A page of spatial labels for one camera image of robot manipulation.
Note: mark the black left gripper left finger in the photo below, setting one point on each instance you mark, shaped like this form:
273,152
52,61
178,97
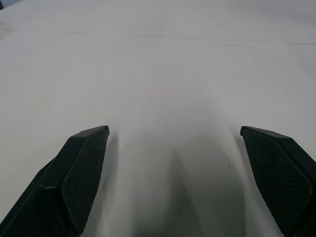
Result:
74,177

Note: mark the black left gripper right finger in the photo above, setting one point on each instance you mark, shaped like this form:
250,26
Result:
279,172

